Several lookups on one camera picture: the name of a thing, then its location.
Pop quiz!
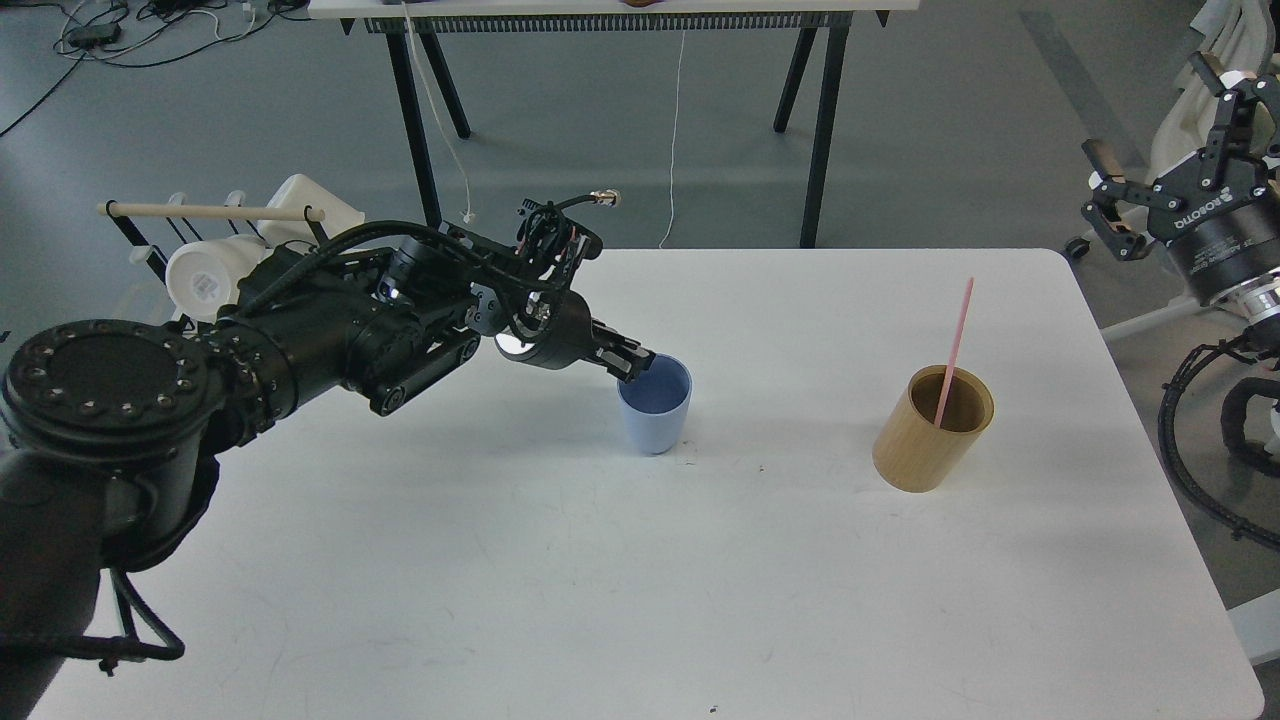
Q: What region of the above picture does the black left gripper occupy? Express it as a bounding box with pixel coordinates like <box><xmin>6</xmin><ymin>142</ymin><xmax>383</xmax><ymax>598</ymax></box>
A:
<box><xmin>495</xmin><ymin>290</ymin><xmax>654</xmax><ymax>384</ymax></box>

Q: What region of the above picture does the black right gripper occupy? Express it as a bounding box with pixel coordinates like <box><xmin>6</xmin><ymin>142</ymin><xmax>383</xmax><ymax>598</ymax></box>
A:
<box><xmin>1082</xmin><ymin>53</ymin><xmax>1280</xmax><ymax>307</ymax></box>

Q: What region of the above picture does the blue plastic cup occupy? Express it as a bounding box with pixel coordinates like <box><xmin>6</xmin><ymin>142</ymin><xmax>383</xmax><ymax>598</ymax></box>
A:
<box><xmin>616</xmin><ymin>354</ymin><xmax>694</xmax><ymax>455</ymax></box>

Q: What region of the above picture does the pink chopstick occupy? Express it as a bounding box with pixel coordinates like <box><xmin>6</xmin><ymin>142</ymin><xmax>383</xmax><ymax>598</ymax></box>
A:
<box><xmin>933</xmin><ymin>275</ymin><xmax>977</xmax><ymax>429</ymax></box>

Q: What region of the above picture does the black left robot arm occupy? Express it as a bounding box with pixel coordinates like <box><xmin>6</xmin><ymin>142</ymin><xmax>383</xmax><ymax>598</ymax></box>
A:
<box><xmin>1</xmin><ymin>201</ymin><xmax>654</xmax><ymax>719</ymax></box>

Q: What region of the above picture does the white cup on rack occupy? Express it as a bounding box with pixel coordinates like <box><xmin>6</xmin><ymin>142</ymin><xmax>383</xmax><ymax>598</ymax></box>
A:
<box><xmin>165</xmin><ymin>234</ymin><xmax>268</xmax><ymax>323</ymax></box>

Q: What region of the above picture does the bamboo cylinder holder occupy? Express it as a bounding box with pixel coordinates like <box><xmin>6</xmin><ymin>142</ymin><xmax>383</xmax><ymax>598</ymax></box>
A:
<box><xmin>872</xmin><ymin>365</ymin><xmax>995</xmax><ymax>493</ymax></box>

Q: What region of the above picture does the white jug on rack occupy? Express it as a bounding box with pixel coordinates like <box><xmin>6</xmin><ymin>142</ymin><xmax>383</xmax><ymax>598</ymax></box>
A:
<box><xmin>266</xmin><ymin>174</ymin><xmax>366</xmax><ymax>249</ymax></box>

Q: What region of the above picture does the background table with black legs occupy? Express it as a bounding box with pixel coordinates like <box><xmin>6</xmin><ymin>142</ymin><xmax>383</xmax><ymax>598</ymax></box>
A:
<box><xmin>308</xmin><ymin>0</ymin><xmax>922</xmax><ymax>249</ymax></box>

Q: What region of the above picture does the white hanging cable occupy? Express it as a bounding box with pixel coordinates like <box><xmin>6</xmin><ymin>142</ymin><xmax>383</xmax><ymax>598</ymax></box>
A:
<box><xmin>658</xmin><ymin>29</ymin><xmax>689</xmax><ymax>250</ymax></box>

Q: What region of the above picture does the black wire cup rack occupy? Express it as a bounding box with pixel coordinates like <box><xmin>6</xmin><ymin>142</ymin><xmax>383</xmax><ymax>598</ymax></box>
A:
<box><xmin>97</xmin><ymin>199</ymin><xmax>328</xmax><ymax>290</ymax></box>

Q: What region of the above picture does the floor cables and adapter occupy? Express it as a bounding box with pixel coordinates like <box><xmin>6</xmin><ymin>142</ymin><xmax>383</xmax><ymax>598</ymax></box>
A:
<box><xmin>0</xmin><ymin>0</ymin><xmax>311</xmax><ymax>136</ymax></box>

